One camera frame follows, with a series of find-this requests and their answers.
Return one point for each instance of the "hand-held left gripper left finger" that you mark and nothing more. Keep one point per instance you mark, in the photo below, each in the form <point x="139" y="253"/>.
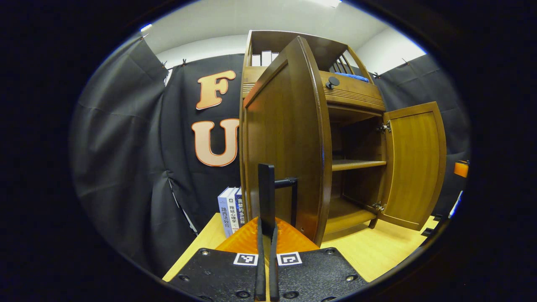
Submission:
<point x="222" y="272"/>

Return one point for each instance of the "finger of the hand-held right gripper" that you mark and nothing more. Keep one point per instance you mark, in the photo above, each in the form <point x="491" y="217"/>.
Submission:
<point x="461" y="169"/>

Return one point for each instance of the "wooden double-door shoe cabinet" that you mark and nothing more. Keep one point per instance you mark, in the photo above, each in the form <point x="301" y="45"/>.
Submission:
<point x="323" y="50"/>

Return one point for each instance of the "blue folded cloth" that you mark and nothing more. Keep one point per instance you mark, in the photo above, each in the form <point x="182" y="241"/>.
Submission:
<point x="352" y="77"/>

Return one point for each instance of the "ceiling light panel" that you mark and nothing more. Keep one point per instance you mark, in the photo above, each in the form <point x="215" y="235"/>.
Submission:
<point x="146" y="27"/>

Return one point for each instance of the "black backdrop cloth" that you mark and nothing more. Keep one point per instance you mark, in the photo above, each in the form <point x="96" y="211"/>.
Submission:
<point x="126" y="147"/>

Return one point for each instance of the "wooden shoe cabinet door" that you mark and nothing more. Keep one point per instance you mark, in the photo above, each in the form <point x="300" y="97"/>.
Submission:
<point x="415" y="167"/>
<point x="285" y="134"/>

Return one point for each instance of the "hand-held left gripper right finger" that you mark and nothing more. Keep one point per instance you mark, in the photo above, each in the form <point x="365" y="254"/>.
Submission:
<point x="310" y="272"/>

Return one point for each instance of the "wooden cabinet shelf board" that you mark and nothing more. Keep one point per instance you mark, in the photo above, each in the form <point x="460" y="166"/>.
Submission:
<point x="356" y="165"/>

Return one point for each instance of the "pale blue spine book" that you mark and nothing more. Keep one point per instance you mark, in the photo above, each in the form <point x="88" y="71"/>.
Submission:
<point x="224" y="214"/>

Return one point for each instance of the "wooden drawer with black knob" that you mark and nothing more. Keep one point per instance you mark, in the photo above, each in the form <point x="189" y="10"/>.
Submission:
<point x="356" y="90"/>

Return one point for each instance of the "dark blue spine book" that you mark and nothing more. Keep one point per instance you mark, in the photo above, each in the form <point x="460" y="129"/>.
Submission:
<point x="241" y="207"/>

